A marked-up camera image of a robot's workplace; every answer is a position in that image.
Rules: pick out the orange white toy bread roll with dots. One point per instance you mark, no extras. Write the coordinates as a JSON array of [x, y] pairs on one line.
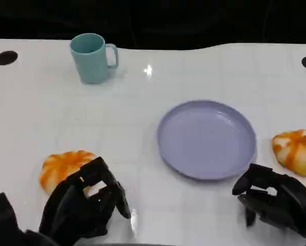
[[296, 151], [60, 164]]

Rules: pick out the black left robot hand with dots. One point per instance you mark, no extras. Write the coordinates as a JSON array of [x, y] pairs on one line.
[[70, 205]]

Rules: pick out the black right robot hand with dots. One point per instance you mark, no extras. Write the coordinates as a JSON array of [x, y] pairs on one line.
[[286, 200]]

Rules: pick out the lilac plate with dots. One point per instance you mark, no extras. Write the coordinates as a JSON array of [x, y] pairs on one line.
[[206, 141]]

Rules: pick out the pale green mug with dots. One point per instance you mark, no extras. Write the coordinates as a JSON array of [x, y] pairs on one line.
[[91, 64]]

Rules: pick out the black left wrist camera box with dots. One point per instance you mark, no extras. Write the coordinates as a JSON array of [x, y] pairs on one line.
[[1, 220]]

